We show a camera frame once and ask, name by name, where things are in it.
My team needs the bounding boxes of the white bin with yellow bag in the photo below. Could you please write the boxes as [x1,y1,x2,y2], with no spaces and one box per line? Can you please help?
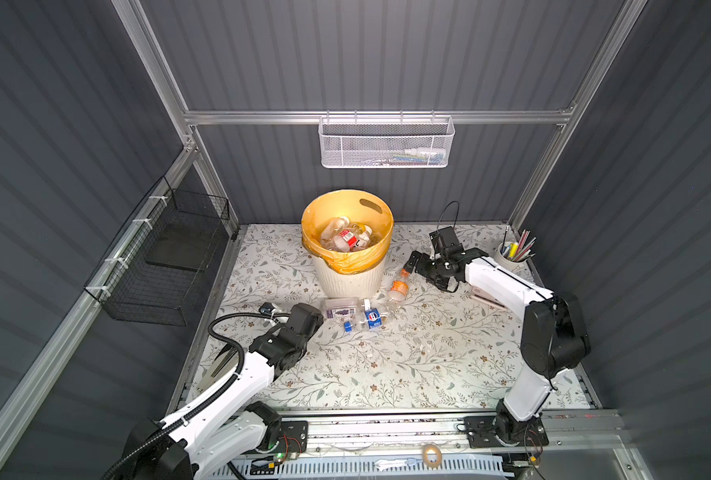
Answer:
[301,190,395,298]

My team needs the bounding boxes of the purple grape label bottle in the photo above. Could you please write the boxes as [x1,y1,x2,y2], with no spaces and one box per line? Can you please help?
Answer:
[321,297,361,321]

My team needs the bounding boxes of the black wire side basket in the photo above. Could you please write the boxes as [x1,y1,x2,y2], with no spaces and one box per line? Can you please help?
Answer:
[84,180,231,327]

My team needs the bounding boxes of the pepsi blue label bottle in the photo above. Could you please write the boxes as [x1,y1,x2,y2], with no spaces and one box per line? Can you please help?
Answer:
[361,299,385,330]

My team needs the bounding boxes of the green lime label bottle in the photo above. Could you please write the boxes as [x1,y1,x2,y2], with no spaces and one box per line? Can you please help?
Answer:
[319,216,350,251]

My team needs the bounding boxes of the tape roll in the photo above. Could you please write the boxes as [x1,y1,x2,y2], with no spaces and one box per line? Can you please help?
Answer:
[421,444,443,469]

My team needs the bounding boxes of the white pen holder cup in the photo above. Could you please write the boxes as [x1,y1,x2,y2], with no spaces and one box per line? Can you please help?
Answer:
[493,230,537,272]

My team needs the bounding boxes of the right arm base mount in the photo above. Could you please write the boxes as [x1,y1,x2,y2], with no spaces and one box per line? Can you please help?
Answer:
[457,415,549,450]

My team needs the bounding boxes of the black corrugated cable left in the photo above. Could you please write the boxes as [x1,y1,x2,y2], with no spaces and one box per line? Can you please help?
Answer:
[99,311,290,480]

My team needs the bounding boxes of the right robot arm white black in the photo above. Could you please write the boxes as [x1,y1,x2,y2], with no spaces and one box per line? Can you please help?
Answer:
[405,227,591,446]

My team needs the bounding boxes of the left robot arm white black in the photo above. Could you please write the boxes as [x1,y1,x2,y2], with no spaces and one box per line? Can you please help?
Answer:
[102,303,324,479]

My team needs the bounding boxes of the orange cap clear bottle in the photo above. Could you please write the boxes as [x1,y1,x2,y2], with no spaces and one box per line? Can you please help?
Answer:
[387,268,411,306]

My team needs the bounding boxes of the white spray bottle in basket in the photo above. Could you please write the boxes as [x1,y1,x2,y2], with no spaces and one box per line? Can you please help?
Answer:
[405,147,447,163]

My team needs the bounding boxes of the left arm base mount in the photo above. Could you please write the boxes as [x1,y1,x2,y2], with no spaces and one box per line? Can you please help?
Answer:
[252,420,309,455]

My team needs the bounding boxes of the white wire wall basket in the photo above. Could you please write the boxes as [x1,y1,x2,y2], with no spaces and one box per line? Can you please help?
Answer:
[317,113,457,169]

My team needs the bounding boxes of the red label yellow cap bottle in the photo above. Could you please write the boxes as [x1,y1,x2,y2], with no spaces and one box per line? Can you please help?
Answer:
[333,226,373,253]

